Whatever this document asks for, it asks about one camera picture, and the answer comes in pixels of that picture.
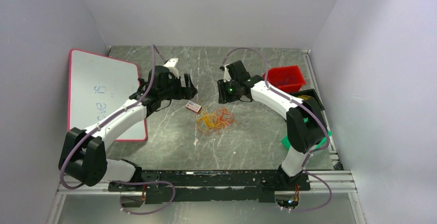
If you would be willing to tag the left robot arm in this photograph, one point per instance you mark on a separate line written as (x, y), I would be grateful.
(83, 155)

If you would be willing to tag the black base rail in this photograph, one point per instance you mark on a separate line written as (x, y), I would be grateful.
(196, 186)

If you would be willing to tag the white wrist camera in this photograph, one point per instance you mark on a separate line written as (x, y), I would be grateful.
(171, 65)
(226, 77)

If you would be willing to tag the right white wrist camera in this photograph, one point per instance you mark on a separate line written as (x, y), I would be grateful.
(226, 77)

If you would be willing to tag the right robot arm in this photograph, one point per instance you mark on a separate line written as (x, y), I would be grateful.
(306, 128)

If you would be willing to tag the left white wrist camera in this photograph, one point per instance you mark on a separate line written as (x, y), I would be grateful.
(171, 65)

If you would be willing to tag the white board pink rim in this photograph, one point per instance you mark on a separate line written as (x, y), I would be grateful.
(98, 85)

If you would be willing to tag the small red white box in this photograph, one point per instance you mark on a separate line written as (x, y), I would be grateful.
(196, 108)

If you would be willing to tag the black plastic bin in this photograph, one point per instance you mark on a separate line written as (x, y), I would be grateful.
(309, 94)

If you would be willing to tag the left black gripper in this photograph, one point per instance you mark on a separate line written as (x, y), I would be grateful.
(187, 92)

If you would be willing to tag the red plastic bin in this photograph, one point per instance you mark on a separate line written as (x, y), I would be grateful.
(289, 79)

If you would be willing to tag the green plastic bin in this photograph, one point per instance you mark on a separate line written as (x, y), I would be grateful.
(287, 144)

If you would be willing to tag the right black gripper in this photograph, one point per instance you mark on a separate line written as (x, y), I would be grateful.
(223, 98)

